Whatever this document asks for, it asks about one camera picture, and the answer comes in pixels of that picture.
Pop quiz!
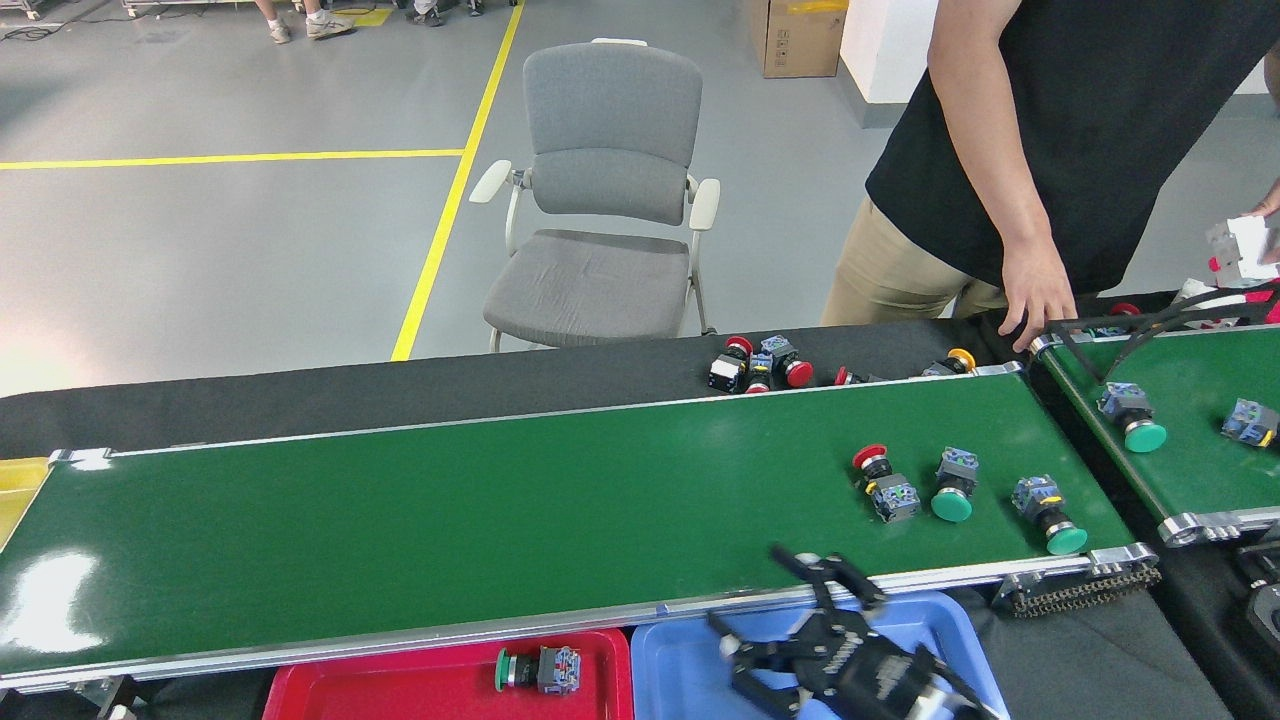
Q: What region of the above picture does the person's left hand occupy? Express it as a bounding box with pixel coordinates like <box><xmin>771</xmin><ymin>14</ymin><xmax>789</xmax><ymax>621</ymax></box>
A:
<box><xmin>1250</xmin><ymin>180</ymin><xmax>1280</xmax><ymax>266</ymax></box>

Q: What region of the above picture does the black drive chain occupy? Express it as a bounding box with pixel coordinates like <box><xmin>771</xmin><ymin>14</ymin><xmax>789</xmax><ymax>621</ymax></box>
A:
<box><xmin>995</xmin><ymin>562</ymin><xmax>1163</xmax><ymax>616</ymax></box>

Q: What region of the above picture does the blue plastic tray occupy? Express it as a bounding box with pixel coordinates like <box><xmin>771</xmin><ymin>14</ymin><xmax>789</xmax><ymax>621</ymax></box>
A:
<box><xmin>630</xmin><ymin>590</ymin><xmax>1011</xmax><ymax>720</ymax></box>

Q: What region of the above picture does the cardboard box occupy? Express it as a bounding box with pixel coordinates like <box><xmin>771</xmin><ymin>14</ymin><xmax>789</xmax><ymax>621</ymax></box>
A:
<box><xmin>745</xmin><ymin>0</ymin><xmax>849</xmax><ymax>79</ymax></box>

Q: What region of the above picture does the red button switch black body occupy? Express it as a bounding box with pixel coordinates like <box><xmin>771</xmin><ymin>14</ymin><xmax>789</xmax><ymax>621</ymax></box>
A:
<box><xmin>708</xmin><ymin>336</ymin><xmax>754</xmax><ymax>394</ymax></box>

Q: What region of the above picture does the black motor unit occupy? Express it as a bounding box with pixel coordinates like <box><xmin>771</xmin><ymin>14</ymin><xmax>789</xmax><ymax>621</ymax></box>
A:
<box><xmin>1235</xmin><ymin>525</ymin><xmax>1280</xmax><ymax>661</ymax></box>

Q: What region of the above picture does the long green conveyor belt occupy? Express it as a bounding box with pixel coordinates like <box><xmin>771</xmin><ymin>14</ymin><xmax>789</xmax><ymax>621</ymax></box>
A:
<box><xmin>0</xmin><ymin>362</ymin><xmax>1161</xmax><ymax>693</ymax></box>

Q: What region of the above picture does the red plastic tray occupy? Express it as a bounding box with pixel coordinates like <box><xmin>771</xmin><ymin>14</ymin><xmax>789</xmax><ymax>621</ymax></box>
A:
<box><xmin>262</xmin><ymin>628</ymin><xmax>634</xmax><ymax>720</ymax></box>

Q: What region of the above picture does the person's right hand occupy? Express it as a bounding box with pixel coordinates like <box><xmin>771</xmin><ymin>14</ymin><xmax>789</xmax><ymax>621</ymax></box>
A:
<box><xmin>998</xmin><ymin>238</ymin><xmax>1079</xmax><ymax>351</ymax></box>

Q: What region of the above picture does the white circuit breaker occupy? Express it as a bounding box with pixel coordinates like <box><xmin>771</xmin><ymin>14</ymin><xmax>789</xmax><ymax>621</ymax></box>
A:
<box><xmin>1205</xmin><ymin>213</ymin><xmax>1280</xmax><ymax>291</ymax></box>

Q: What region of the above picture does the yellow plastic tray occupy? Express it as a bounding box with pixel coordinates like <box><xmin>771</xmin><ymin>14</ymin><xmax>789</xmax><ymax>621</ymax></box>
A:
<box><xmin>0</xmin><ymin>457</ymin><xmax>51</xmax><ymax>551</ymax></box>

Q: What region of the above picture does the black cable bundle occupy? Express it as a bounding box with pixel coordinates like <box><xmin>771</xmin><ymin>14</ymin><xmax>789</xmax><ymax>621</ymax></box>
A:
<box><xmin>1045</xmin><ymin>282</ymin><xmax>1280</xmax><ymax>386</ymax></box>

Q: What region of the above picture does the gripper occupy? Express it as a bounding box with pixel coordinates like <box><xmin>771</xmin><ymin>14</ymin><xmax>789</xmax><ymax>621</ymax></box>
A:
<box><xmin>708</xmin><ymin>545</ymin><xmax>956</xmax><ymax>720</ymax></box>

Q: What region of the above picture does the background person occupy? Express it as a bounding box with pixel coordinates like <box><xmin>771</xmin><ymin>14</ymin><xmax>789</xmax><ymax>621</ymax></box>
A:
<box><xmin>405</xmin><ymin>0</ymin><xmax>487</xmax><ymax>28</ymax></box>
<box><xmin>253</xmin><ymin>0</ymin><xmax>357</xmax><ymax>44</ymax></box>

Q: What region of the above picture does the green button switch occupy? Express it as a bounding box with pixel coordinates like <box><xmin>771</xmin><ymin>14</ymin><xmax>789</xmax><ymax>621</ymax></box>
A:
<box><xmin>1097</xmin><ymin>382</ymin><xmax>1169</xmax><ymax>454</ymax></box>
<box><xmin>1011</xmin><ymin>475</ymin><xmax>1089</xmax><ymax>557</ymax></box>
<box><xmin>931</xmin><ymin>447</ymin><xmax>981</xmax><ymax>524</ymax></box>
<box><xmin>494</xmin><ymin>646</ymin><xmax>582</xmax><ymax>697</ymax></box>
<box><xmin>1221</xmin><ymin>398</ymin><xmax>1280</xmax><ymax>449</ymax></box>

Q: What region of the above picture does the green feeder conveyor belt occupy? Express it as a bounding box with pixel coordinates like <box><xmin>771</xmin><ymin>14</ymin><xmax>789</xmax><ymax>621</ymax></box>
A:
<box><xmin>1028</xmin><ymin>322</ymin><xmax>1280</xmax><ymax>548</ymax></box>

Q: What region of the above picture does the grey office chair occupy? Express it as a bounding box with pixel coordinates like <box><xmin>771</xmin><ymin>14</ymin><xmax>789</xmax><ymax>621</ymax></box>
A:
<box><xmin>468</xmin><ymin>38</ymin><xmax>721</xmax><ymax>353</ymax></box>

